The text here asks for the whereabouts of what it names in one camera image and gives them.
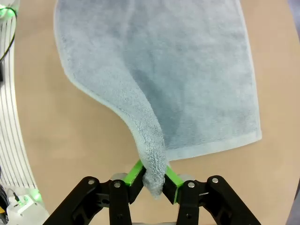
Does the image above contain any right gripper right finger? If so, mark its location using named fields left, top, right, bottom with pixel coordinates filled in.
left=162, top=165, right=261, bottom=225

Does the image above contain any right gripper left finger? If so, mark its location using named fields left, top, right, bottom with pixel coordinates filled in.
left=42, top=160, right=145, bottom=225

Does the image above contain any light blue towel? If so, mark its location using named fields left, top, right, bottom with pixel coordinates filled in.
left=53, top=0, right=263, bottom=200

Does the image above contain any white box green light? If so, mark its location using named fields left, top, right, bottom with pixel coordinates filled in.
left=6, top=189, right=50, bottom=225

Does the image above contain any white slotted base plate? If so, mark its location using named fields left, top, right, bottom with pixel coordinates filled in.
left=0, top=0, right=39, bottom=188

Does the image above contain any black cable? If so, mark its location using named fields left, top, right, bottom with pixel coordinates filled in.
left=0, top=7, right=18, bottom=62

